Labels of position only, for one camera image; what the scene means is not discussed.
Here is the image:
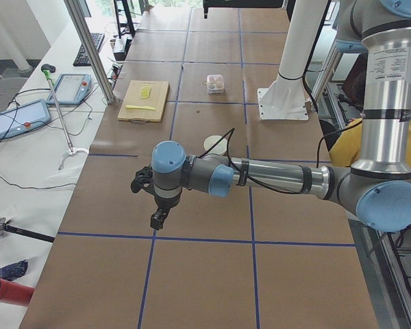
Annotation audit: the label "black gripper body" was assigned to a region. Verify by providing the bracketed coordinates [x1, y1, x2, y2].
[154, 190, 181, 209]

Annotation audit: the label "clear plastic egg box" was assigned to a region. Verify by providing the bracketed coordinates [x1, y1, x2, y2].
[206, 74, 225, 94]

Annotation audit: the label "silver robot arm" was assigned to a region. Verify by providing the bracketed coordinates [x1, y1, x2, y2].
[147, 1, 411, 232]

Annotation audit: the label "white bowl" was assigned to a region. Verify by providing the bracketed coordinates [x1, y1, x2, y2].
[203, 135, 227, 156]

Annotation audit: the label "lemon slices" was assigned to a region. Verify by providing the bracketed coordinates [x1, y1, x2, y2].
[139, 83, 152, 99]

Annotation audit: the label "wooden cutting board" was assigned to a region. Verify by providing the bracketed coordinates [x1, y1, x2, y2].
[118, 80, 169, 122]

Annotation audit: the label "yellow plastic knife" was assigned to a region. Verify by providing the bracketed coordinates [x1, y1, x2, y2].
[125, 105, 156, 110]

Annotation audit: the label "grabber reach stick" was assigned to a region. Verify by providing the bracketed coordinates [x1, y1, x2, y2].
[41, 64, 89, 170]

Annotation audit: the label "black keyboard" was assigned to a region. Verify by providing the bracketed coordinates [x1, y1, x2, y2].
[72, 32, 105, 67]

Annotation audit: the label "far teach pendant tablet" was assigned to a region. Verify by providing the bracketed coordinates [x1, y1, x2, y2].
[53, 74, 92, 106]

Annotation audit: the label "teach pendant tablet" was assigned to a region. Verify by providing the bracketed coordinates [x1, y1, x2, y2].
[53, 74, 92, 106]
[0, 99, 51, 140]

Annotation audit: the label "blue patterned cloth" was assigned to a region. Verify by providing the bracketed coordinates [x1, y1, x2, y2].
[0, 260, 29, 281]

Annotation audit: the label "black tripod stand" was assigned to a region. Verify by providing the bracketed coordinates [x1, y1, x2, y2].
[0, 217, 55, 243]

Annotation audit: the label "near teach pendant tablet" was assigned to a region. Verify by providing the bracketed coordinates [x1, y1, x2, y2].
[0, 99, 51, 140]

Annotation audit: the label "red cylinder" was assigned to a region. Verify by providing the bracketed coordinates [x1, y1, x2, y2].
[0, 278, 35, 307]

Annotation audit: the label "person in yellow shirt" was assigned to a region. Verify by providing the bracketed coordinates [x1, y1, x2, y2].
[329, 54, 411, 167]

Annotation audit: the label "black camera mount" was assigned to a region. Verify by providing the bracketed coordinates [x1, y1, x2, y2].
[130, 165, 154, 195]

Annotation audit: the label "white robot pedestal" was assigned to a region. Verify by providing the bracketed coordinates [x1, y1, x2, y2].
[258, 0, 330, 121]

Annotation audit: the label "aluminium frame post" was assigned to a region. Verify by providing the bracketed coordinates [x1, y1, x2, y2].
[64, 0, 115, 104]

